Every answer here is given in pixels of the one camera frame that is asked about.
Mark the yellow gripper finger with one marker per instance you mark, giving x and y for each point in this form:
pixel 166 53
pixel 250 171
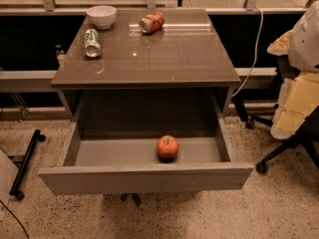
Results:
pixel 281 45

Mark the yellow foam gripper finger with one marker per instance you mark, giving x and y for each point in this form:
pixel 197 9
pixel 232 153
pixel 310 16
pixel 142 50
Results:
pixel 297 100

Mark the red apple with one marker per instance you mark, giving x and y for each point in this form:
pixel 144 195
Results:
pixel 167 147

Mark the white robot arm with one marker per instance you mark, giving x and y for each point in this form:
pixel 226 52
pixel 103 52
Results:
pixel 303 53

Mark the open grey top drawer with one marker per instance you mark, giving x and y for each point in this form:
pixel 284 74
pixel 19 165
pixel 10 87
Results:
pixel 112 145

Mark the black office chair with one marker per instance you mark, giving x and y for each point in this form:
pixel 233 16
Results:
pixel 304 135

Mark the orange soda can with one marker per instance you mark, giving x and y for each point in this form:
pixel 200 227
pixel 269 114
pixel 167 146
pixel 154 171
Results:
pixel 151 22

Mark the white bowl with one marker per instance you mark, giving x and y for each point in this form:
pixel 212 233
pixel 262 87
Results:
pixel 102 16

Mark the green soda can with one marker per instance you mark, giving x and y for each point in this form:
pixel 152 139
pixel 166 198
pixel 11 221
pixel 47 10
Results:
pixel 92 43

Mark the black wheeled stand leg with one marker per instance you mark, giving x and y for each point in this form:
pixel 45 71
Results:
pixel 22 164

